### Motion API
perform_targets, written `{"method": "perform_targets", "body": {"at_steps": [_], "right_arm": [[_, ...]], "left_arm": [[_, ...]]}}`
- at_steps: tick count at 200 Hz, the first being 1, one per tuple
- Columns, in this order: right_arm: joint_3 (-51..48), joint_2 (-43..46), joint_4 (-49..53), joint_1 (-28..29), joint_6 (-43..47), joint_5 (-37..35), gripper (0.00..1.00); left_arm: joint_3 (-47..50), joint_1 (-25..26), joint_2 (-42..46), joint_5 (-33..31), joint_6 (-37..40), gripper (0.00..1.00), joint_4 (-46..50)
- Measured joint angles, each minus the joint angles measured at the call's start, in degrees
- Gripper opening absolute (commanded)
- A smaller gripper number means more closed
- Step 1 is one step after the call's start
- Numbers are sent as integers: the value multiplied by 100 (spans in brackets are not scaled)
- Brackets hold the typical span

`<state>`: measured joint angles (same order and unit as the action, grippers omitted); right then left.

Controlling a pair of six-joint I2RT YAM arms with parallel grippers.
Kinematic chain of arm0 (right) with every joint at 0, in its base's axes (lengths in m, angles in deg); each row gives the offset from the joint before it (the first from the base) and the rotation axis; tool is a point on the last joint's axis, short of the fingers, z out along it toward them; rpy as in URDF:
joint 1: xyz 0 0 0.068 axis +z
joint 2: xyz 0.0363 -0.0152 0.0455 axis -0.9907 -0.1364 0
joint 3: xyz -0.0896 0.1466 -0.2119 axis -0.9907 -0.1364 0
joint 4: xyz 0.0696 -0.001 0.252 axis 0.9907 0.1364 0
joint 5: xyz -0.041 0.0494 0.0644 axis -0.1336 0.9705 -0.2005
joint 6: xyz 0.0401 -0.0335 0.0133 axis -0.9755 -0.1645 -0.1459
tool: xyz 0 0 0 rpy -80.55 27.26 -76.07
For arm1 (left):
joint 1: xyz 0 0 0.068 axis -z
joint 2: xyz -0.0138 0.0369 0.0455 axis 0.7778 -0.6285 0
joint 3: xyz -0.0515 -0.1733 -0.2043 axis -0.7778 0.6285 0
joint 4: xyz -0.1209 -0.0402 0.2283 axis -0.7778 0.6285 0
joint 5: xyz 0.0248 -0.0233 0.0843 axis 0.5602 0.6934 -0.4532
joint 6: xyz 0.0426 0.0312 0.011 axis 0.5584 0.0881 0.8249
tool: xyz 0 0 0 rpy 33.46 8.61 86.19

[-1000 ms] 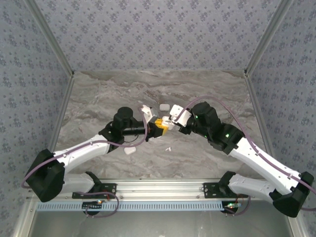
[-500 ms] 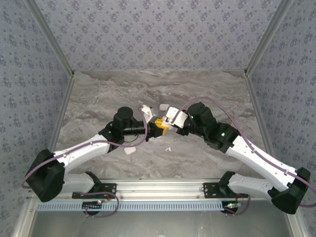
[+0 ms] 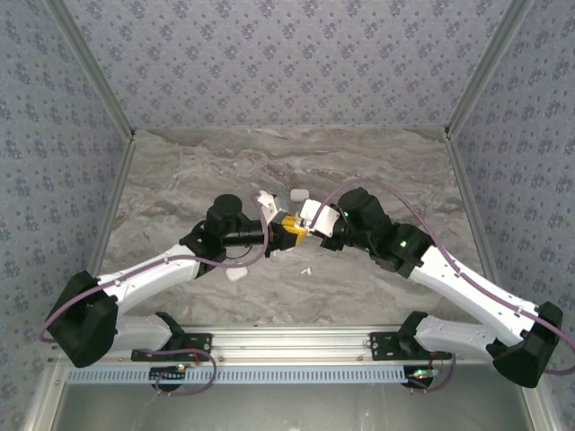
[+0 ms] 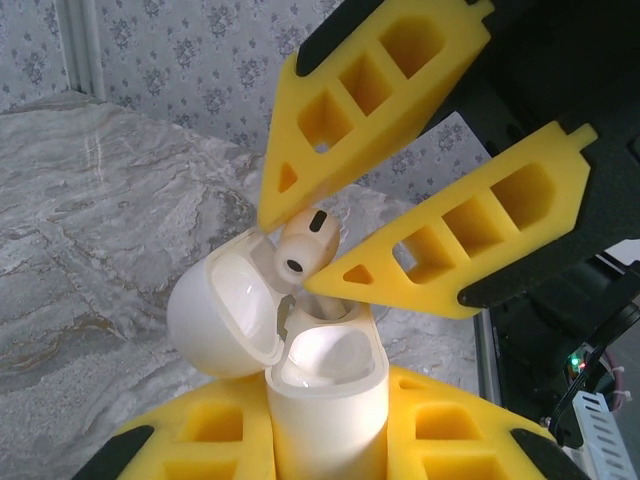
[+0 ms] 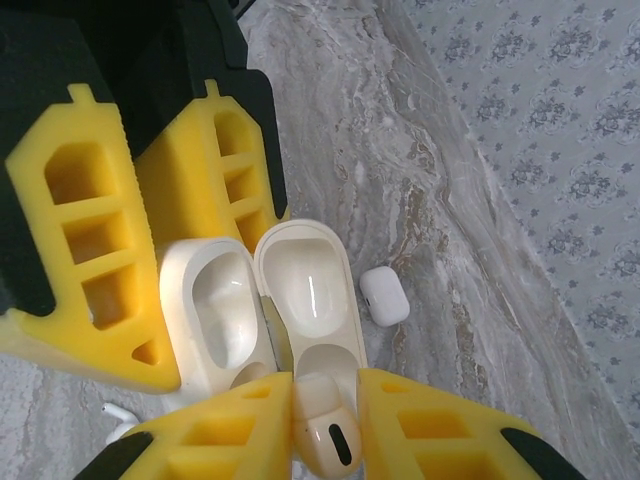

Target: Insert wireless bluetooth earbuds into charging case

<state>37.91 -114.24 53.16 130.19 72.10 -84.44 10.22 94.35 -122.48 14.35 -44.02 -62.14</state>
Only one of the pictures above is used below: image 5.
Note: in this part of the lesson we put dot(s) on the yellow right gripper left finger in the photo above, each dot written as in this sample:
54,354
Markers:
225,435

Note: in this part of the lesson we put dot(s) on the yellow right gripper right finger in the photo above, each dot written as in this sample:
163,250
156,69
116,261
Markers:
380,425

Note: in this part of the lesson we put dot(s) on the white closed charging case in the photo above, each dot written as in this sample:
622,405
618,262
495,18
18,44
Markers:
384,297

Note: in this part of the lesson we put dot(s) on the white earbud charging case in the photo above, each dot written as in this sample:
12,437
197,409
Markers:
310,295

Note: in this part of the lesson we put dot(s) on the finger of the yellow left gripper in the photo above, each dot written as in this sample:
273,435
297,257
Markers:
70,205
195,150

